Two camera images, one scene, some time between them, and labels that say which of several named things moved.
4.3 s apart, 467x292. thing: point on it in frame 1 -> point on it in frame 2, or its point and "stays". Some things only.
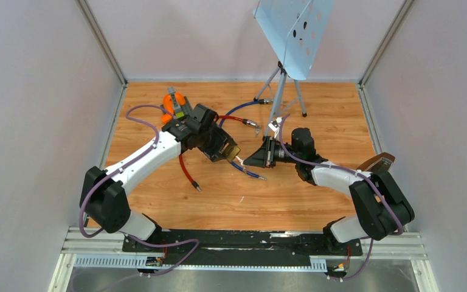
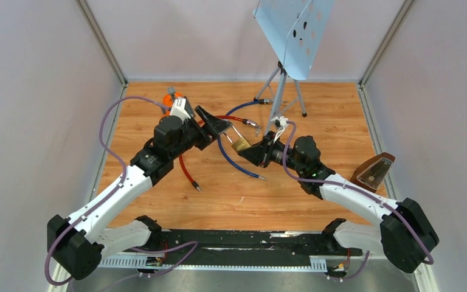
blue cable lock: (264, 101) stays
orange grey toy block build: (176, 104) stays
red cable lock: (249, 123) stays
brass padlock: (232, 152) -> (241, 143)
